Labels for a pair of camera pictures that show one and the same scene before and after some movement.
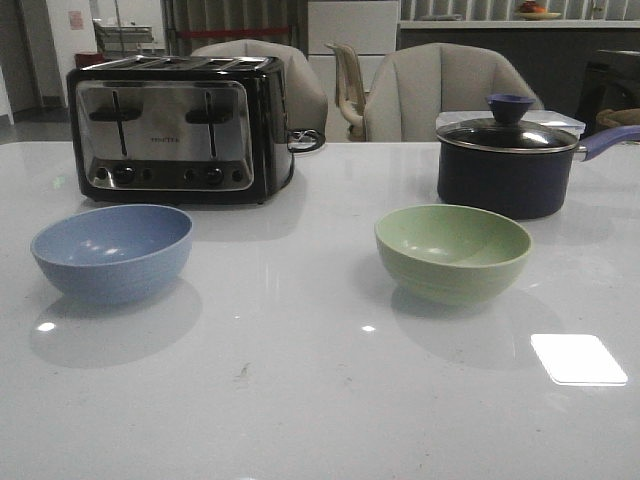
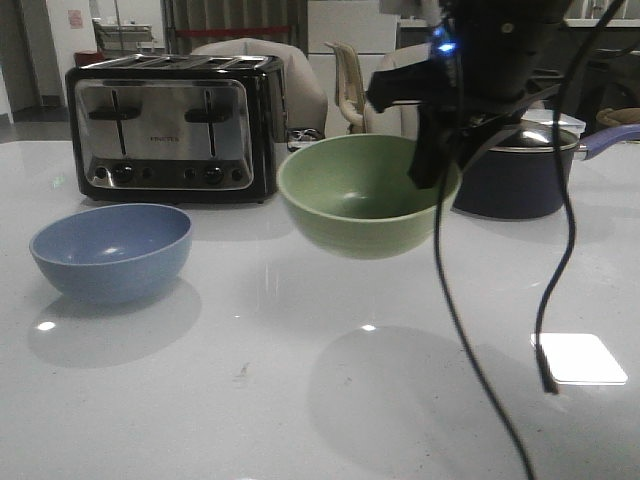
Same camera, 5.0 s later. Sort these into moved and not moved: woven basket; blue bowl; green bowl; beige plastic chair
Moved: green bowl
Not moved: blue bowl; woven basket; beige plastic chair
